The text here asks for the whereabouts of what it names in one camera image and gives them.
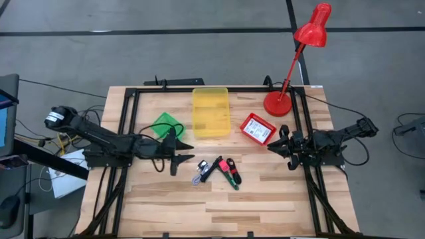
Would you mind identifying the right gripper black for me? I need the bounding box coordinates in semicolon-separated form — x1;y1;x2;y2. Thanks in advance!
267;124;315;171

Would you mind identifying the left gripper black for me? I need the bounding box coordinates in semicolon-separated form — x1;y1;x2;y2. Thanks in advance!
134;127;195;177

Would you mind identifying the black cable with red tie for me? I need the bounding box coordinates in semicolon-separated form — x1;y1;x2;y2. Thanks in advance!
226;157;242;185

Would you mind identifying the green cable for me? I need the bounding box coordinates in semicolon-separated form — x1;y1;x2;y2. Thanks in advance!
217;165;240;191

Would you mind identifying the yellow translucent plastic bin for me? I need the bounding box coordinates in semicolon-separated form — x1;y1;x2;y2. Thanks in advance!
191;87;232;139

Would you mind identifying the white printed card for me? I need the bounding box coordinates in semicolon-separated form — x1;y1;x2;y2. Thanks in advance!
244;118;272;144

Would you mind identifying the green plastic basket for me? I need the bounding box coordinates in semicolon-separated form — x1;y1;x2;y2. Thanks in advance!
151;112;187;141

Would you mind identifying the red and white box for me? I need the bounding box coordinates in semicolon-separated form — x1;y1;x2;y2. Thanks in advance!
239;112;277;146

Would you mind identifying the red desk lamp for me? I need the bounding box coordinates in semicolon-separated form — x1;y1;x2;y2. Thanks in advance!
263;2;332;118

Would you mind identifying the black power strip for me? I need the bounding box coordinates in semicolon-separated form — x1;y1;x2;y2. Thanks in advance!
143;78;205;86

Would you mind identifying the white paper sheet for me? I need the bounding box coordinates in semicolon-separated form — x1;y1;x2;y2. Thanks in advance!
48;149;89;199

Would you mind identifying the black metal beam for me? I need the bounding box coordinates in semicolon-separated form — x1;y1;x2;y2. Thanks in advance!
13;137;89;180

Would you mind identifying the small screen device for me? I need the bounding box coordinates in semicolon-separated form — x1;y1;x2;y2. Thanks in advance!
0;154;29;170

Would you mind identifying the computer monitor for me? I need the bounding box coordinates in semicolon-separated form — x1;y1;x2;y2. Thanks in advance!
0;73;20;157

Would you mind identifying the black computer mouse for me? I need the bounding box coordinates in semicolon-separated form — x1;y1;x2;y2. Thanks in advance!
0;195;21;230

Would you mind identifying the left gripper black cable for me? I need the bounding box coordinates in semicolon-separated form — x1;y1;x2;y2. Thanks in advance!
138;121;185;140

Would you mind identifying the black lamp power cable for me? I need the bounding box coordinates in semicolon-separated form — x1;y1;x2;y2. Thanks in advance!
303;94;369;120

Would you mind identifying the black aluminium table frame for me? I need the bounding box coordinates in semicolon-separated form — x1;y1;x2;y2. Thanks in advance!
76;86;359;238

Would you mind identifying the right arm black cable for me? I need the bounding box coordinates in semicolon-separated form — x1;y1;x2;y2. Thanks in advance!
343;135;371;167

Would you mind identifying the yellow cable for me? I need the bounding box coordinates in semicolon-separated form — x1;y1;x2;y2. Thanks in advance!
56;131;80;157

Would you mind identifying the black floor stand with cable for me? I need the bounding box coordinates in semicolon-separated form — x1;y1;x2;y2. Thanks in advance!
391;112;425;160

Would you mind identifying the thin black floor cable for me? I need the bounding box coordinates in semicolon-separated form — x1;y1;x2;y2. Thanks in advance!
19;78;107;99

